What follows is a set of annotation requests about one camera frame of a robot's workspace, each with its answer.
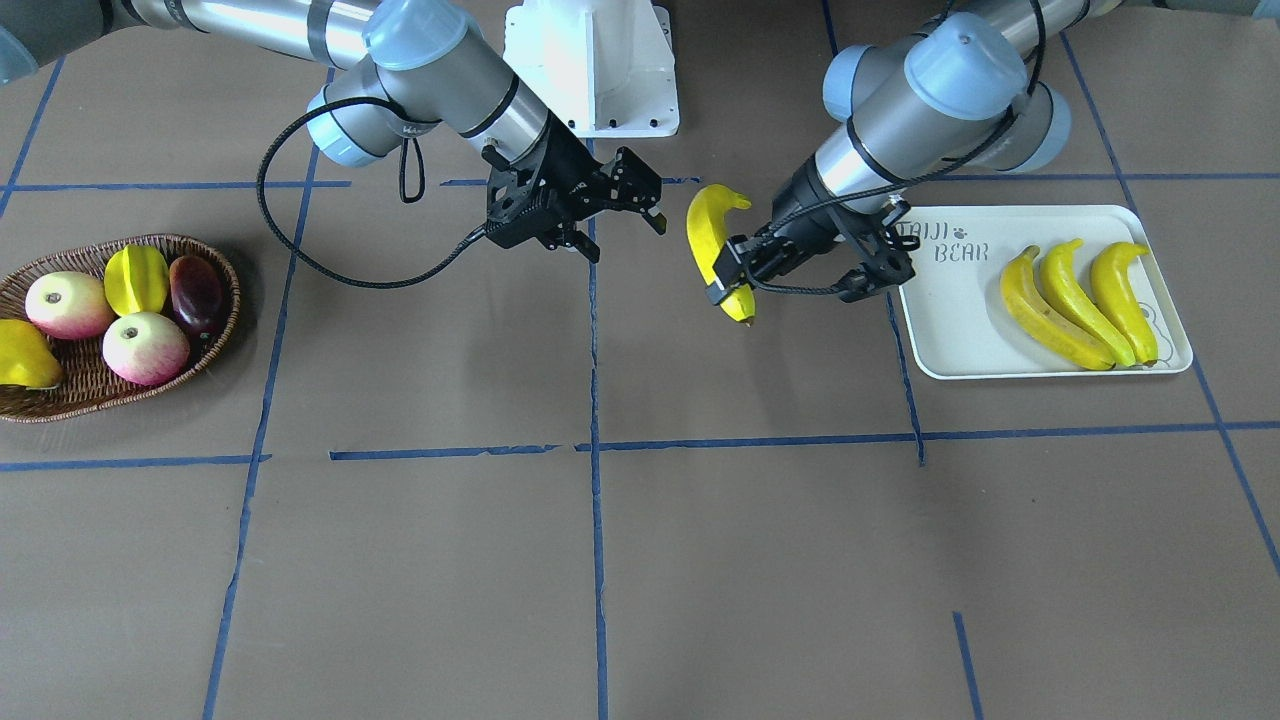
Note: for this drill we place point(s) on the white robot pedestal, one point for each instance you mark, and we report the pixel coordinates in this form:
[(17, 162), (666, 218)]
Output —
[(607, 69)]

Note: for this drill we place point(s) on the woven wicker basket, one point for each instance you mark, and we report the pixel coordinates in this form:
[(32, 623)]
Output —
[(89, 385)]

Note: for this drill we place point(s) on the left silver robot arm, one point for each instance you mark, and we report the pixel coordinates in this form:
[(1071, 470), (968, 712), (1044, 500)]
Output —
[(965, 89)]

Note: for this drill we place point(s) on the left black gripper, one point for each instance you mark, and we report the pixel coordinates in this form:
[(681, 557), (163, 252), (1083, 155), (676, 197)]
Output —
[(797, 229)]

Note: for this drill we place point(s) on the white bear tray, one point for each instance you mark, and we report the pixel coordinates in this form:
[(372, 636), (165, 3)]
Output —
[(957, 323)]

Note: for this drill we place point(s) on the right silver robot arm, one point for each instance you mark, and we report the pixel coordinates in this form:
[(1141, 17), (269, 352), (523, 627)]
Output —
[(403, 68)]

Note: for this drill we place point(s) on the yellow banana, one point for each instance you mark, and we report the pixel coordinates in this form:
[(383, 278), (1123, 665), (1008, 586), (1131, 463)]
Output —
[(1065, 294), (1025, 304), (1115, 297), (136, 280)]

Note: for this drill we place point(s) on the yellow banana behind basket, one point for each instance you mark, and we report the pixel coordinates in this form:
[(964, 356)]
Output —
[(136, 280)]

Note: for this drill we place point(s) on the dark purple mango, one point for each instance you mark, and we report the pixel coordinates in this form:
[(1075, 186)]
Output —
[(197, 297)]

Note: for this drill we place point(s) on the yellow banana front basket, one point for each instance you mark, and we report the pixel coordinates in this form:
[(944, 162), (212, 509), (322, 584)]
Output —
[(708, 236)]

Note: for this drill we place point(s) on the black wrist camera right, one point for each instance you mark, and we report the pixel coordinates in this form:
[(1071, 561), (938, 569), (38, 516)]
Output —
[(521, 204)]

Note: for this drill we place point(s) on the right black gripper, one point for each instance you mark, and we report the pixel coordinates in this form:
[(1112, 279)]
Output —
[(567, 167)]

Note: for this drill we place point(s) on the red green apple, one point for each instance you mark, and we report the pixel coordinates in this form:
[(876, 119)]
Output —
[(147, 349)]

